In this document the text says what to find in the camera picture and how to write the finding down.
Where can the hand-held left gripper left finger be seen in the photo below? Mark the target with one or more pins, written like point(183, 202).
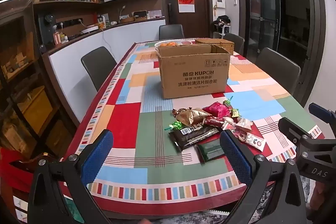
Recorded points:
point(98, 153)

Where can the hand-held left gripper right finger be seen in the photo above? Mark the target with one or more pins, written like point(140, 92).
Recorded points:
point(235, 154)

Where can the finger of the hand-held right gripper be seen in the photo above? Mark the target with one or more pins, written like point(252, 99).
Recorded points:
point(291, 130)
point(321, 112)

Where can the magenta snack packet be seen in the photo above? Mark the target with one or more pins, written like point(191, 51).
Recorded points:
point(216, 109)

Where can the gold biscuit packet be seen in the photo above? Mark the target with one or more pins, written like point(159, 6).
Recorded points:
point(191, 117)

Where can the large printed cardboard box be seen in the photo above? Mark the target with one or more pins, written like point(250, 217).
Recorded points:
point(193, 77)

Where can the person's right hand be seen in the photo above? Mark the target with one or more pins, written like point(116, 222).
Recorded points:
point(323, 195)

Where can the pink and white snack packet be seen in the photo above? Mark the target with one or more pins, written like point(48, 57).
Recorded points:
point(236, 134)

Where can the white printed snack bar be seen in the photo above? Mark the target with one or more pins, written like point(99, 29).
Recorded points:
point(253, 141)

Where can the dark green snack packet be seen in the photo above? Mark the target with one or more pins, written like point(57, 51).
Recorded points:
point(211, 150)

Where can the beige small snack packet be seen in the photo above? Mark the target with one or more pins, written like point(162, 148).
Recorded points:
point(244, 124)

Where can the white lollipop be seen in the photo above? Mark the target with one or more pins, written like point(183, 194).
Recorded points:
point(229, 121)

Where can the dark red snack packet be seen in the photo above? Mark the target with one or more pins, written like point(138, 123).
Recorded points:
point(214, 122)

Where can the yellow-green wrapped candy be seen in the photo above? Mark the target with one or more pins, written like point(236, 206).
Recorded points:
point(235, 112)

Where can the black chocolate bar wrapper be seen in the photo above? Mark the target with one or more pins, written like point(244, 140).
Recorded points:
point(194, 136)

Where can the colourful patchwork tablecloth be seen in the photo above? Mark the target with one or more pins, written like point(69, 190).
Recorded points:
point(147, 155)

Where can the green lollipop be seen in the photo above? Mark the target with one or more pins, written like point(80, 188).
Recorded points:
point(227, 102)

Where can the grey dining chair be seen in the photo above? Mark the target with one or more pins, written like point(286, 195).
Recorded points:
point(171, 32)
point(277, 66)
point(98, 66)
point(235, 41)

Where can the green foil candy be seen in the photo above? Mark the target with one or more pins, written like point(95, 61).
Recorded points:
point(175, 125)

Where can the gold and red foil candy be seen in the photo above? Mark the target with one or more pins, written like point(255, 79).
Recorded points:
point(179, 112)

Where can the black framed glass door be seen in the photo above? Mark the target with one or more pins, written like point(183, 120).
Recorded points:
point(265, 16)

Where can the glass display cabinet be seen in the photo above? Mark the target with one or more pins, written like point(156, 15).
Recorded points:
point(23, 69)

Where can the white stool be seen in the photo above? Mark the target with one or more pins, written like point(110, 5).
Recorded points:
point(223, 29)

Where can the white sideboard cabinet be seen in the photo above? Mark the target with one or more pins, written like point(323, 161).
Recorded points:
point(131, 35)

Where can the white fruit basket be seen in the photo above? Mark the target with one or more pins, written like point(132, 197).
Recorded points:
point(183, 42)

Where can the black bag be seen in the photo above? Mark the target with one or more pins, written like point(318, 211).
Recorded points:
point(221, 20)

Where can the dark countertop appliance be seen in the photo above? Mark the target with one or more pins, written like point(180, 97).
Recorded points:
point(46, 29)

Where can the wicker tray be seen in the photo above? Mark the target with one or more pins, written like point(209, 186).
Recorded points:
point(126, 19)

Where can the dark brown door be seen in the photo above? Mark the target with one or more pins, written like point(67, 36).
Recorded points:
point(202, 3)

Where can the white wall intercom panel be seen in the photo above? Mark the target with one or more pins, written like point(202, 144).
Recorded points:
point(220, 3)

